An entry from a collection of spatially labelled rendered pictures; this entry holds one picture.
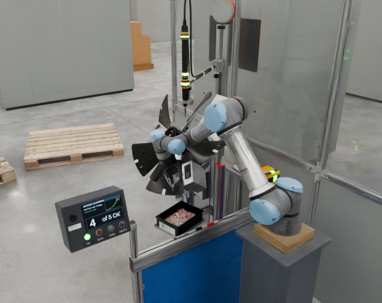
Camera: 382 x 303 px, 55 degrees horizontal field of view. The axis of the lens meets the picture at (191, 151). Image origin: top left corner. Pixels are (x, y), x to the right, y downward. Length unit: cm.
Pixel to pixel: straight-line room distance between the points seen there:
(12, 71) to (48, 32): 93
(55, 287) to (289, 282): 189
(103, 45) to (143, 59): 282
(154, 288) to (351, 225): 120
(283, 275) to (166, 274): 64
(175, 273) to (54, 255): 153
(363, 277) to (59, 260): 225
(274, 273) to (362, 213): 83
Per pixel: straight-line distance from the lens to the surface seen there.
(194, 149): 201
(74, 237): 153
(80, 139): 519
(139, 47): 1024
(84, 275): 308
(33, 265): 330
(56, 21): 738
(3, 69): 729
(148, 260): 184
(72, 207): 150
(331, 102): 223
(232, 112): 148
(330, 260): 261
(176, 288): 211
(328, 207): 244
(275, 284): 170
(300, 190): 158
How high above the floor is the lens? 202
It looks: 24 degrees down
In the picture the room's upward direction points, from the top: straight up
